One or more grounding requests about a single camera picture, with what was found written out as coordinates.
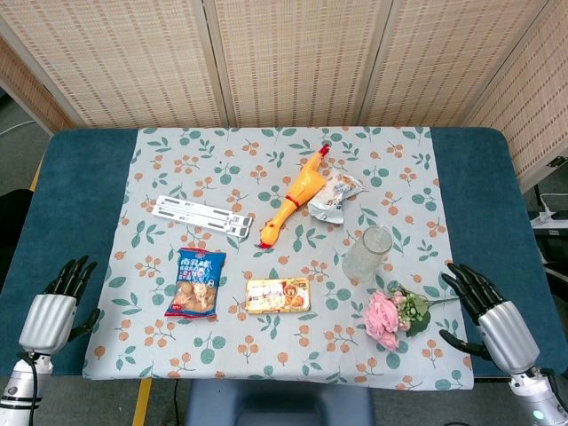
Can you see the pink flower bouquet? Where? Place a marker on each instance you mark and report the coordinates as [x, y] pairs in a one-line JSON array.
[[381, 317]]

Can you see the white folding laptop stand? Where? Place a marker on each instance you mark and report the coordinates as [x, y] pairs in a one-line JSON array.
[[191, 212]]

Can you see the woven bamboo screen panel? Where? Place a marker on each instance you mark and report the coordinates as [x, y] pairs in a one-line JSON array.
[[302, 57], [532, 89], [111, 57], [444, 57], [26, 89]]

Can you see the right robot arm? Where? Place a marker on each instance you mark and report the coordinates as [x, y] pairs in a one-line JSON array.
[[532, 399]]

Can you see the transparent glass vase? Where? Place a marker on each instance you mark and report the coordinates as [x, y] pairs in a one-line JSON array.
[[364, 262]]

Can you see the white power strip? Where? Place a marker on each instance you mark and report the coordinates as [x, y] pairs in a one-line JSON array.
[[550, 219]]

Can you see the yellow curry box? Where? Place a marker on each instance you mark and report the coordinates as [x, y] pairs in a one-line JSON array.
[[277, 296]]

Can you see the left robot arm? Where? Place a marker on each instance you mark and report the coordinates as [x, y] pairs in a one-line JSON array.
[[15, 390]]

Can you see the yellow rubber chicken toy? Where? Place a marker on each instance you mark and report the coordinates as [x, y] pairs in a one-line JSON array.
[[306, 184]]

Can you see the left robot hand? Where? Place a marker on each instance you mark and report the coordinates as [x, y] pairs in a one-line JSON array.
[[46, 317]]

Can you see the silver foil snack bag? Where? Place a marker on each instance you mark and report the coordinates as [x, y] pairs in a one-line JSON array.
[[333, 199]]

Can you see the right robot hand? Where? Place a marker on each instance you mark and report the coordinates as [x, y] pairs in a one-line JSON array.
[[508, 333]]

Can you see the blue snack bag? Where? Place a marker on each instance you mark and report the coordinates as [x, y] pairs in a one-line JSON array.
[[195, 284]]

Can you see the floral print tablecloth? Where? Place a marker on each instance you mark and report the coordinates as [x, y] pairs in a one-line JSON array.
[[284, 341]]

